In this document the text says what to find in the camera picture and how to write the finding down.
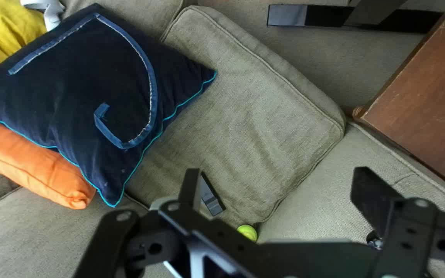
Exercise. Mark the orange and yellow cloth pile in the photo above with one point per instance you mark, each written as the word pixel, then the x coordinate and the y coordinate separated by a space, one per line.
pixel 0 26

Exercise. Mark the beige fabric sofa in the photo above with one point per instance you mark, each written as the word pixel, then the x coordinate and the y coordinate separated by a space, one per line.
pixel 335 191

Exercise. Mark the dark brown wooden table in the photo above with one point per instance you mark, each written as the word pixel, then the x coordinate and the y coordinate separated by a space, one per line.
pixel 428 103

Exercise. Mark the yellow-green tennis ball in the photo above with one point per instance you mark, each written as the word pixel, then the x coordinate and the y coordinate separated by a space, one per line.
pixel 247 233

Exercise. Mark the white fabric piece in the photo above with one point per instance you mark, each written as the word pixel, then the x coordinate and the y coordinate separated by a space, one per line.
pixel 49 10

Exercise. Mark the orange throw pillow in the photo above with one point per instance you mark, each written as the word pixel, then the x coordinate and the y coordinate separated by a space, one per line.
pixel 26 165

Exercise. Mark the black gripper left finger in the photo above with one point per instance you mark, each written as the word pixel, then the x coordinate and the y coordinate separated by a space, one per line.
pixel 191 188

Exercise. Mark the navy blue throw pillow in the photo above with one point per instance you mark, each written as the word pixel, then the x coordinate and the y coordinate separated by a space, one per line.
pixel 77 103

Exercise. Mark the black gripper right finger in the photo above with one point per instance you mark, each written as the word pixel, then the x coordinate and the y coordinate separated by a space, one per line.
pixel 371 199

